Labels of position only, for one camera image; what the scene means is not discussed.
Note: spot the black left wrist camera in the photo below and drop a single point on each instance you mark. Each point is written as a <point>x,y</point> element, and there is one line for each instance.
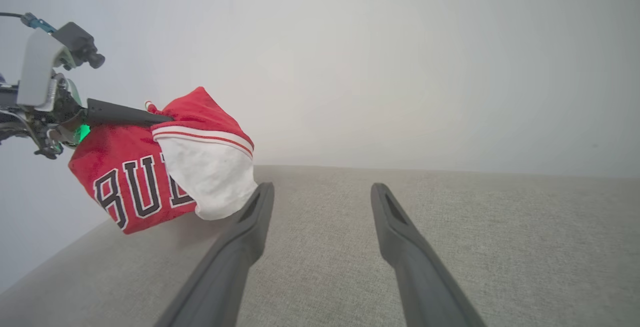
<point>77,44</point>

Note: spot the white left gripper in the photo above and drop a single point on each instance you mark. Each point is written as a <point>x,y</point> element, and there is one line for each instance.
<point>42,72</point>

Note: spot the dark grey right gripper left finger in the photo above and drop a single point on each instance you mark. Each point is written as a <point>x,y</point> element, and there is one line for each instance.
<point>220,272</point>

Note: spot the red and white basketball jersey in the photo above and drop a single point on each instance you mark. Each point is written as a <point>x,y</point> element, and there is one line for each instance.
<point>150,177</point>

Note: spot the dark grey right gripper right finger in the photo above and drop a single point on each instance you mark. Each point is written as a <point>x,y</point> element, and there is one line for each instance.
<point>425,277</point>

